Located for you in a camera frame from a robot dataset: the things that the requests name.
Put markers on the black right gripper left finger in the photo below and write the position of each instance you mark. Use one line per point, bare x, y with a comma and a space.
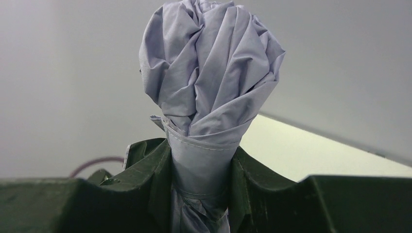
137, 200

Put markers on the lavender folding umbrella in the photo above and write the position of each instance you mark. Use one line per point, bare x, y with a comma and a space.
210, 67

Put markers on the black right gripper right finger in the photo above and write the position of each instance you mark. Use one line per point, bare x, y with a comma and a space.
263, 201

